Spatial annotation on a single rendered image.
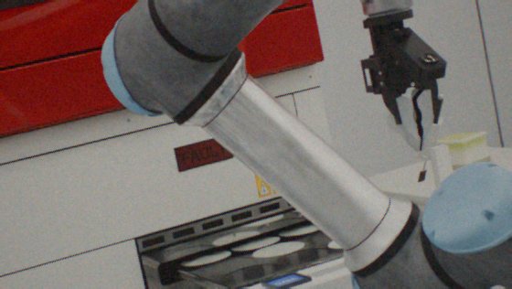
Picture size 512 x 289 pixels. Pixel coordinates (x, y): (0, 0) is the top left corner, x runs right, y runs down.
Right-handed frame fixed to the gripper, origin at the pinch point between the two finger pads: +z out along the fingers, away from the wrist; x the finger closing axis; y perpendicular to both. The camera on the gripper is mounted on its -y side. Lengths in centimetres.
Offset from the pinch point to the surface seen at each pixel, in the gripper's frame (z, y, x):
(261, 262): 20.6, 41.6, 12.2
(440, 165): 9.1, 23.4, -17.5
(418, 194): 14.2, 29.5, -15.7
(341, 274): 14.6, -3.6, 19.3
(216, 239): 17, 57, 14
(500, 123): 38, 207, -165
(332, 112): 18, 207, -94
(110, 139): -6, 59, 30
